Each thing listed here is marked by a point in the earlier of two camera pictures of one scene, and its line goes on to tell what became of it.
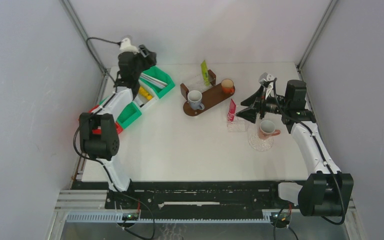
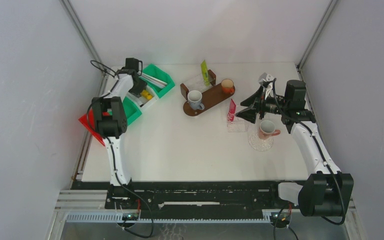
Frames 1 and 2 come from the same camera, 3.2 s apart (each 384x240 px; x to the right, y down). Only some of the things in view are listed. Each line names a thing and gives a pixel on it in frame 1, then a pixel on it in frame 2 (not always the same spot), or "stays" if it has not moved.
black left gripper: (150, 60) -> (142, 86)
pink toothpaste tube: (231, 114) stays
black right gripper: (253, 101) stays
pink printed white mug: (267, 129) stays
